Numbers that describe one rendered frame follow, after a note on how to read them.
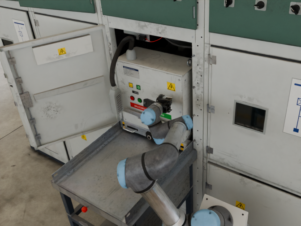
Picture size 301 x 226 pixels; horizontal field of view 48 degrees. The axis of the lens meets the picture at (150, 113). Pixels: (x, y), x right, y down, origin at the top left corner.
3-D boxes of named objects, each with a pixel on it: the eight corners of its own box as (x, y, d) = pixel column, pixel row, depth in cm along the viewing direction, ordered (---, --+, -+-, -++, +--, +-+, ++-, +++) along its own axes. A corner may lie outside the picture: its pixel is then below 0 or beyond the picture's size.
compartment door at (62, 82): (33, 145, 233) (-2, 45, 191) (118, 118, 252) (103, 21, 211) (35, 150, 227) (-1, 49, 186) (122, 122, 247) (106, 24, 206)
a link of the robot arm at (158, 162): (166, 151, 123) (187, 107, 168) (141, 159, 127) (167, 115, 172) (179, 178, 126) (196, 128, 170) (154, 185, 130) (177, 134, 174)
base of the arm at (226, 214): (238, 217, 162) (234, 218, 154) (223, 244, 163) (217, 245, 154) (213, 199, 170) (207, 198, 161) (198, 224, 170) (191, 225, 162)
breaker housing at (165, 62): (184, 144, 210) (182, 75, 183) (123, 121, 235) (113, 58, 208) (220, 105, 243) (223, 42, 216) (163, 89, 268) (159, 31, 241)
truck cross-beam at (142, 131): (187, 152, 210) (186, 145, 207) (120, 127, 238) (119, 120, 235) (190, 147, 213) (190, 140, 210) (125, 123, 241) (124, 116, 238)
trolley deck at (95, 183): (132, 234, 172) (131, 227, 169) (53, 187, 204) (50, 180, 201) (196, 158, 216) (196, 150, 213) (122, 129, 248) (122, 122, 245)
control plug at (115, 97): (117, 115, 217) (113, 92, 207) (111, 113, 219) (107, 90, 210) (124, 109, 222) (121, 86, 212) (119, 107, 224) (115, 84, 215)
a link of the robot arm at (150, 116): (143, 128, 168) (136, 113, 167) (151, 121, 178) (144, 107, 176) (156, 124, 164) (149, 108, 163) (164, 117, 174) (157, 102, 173)
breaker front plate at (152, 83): (182, 145, 209) (180, 77, 183) (123, 123, 234) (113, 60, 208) (183, 143, 210) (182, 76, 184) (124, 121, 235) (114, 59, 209)
